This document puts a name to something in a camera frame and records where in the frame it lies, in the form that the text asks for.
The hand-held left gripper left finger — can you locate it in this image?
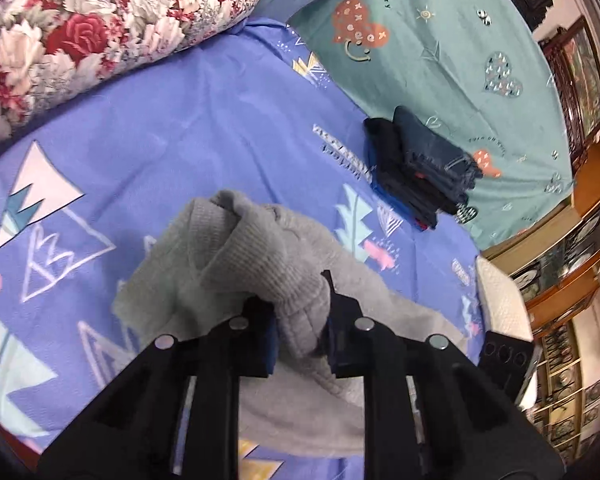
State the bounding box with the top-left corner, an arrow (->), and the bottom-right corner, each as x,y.
36,296 -> 278,480

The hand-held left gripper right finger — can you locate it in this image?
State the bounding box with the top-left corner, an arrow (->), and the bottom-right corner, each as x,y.
321,270 -> 567,480

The grey knitted sweater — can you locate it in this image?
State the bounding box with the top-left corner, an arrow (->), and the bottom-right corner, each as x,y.
112,189 -> 481,457

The white cushion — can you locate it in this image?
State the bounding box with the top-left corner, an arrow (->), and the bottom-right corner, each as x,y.
474,256 -> 540,411

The wooden display cabinet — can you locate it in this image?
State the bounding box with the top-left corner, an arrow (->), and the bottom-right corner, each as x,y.
482,130 -> 600,466

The stack of dark folded clothes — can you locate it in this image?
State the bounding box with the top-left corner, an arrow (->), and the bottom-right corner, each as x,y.
363,105 -> 485,232

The blue printed bed sheet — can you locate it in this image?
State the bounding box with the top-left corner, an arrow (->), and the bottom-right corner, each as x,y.
0,15 -> 486,480

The dark framed picture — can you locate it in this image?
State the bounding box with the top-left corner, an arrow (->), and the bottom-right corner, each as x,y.
540,15 -> 600,171

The teal printed blanket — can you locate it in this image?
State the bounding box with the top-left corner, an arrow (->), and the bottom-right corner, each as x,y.
286,0 -> 576,253

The floral red pillow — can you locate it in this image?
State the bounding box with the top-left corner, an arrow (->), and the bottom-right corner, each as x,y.
0,0 -> 266,166

